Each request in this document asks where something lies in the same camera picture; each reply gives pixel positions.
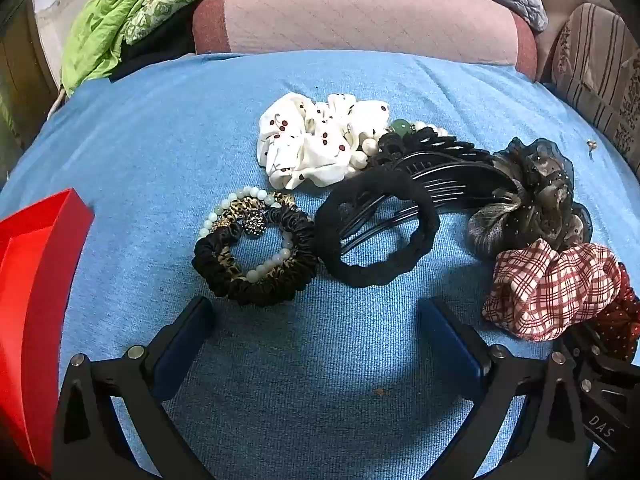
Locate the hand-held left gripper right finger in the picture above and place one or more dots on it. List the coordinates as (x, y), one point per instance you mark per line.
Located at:
(450, 347)

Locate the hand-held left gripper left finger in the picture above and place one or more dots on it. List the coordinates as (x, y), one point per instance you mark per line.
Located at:
(180, 347)

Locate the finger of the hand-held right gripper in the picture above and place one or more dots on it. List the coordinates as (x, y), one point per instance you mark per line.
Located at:
(600, 360)

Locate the dark red dotted scrunchie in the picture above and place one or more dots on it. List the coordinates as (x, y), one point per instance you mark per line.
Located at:
(625, 320)

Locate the red plaid scrunchie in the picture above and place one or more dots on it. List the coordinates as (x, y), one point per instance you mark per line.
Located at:
(545, 285)

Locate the red tray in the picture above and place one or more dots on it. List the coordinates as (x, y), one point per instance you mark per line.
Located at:
(30, 310)

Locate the black and leopard scrunchie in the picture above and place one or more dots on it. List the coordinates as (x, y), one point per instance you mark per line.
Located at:
(295, 232)

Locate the black hair claw clip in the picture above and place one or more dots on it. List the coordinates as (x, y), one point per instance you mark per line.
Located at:
(450, 170)

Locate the black organza scrunchie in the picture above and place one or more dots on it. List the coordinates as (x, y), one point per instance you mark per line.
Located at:
(540, 185)

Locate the white cherry print scrunchie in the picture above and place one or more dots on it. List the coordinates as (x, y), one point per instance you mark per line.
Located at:
(310, 155)

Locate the blue blanket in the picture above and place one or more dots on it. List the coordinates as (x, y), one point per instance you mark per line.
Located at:
(150, 160)

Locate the small earring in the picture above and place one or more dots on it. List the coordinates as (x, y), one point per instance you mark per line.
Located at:
(592, 145)

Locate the striped sofa cushion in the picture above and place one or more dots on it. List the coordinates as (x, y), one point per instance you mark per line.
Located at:
(595, 60)

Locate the dark cloth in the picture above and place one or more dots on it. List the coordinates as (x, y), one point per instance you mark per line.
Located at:
(165, 45)

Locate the wooden door with glass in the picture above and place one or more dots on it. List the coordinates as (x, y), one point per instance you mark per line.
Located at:
(20, 85)

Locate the green quilt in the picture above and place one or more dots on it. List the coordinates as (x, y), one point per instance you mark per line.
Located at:
(110, 25)

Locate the pink quilted cushion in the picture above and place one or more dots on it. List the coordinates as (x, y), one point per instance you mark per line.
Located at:
(350, 20)

